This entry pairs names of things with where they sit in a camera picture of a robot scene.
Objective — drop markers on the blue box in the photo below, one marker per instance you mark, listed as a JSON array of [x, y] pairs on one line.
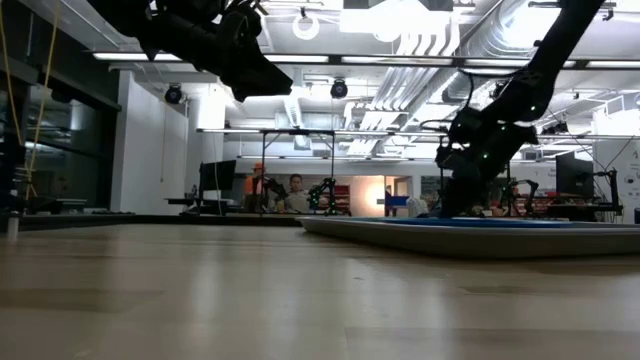
[[397, 202]]

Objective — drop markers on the black computer monitor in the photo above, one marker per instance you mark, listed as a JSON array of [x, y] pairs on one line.
[[217, 175], [572, 175]]

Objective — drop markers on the dark background desk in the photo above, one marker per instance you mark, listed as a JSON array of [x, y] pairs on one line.
[[200, 202]]

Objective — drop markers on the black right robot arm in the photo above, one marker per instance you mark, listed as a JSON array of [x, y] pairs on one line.
[[550, 65]]

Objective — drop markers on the black background table frame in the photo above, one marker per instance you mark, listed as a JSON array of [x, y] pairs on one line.
[[300, 132]]

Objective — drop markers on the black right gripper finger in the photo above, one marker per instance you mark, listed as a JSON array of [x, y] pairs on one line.
[[450, 197], [472, 197]]

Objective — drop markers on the black ceiling spot lamp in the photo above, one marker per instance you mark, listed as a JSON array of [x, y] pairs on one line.
[[173, 94], [339, 89]]

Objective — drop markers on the long ceiling light strip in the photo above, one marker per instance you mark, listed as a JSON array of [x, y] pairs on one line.
[[120, 56]]

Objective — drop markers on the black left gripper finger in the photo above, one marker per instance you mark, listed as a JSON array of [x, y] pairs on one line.
[[247, 92], [270, 82]]

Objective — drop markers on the white poster panel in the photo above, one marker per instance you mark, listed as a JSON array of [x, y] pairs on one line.
[[625, 180]]

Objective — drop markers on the round white ceiling lamp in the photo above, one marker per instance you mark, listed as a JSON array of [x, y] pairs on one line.
[[306, 27]]

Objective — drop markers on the white cylinder post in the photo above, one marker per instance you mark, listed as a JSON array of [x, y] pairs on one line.
[[13, 227]]

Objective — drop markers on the black background robot arm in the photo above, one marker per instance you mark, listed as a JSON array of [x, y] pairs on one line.
[[612, 192], [525, 192], [322, 195], [274, 187]]

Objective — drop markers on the grey plastic tray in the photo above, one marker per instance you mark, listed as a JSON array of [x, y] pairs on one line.
[[475, 242]]

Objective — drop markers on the blue round plate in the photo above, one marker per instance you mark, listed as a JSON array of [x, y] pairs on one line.
[[500, 222]]

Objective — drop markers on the person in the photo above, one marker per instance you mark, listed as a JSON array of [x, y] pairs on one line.
[[298, 199], [254, 182]]

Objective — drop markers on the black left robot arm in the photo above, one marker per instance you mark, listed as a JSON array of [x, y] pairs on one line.
[[165, 25]]

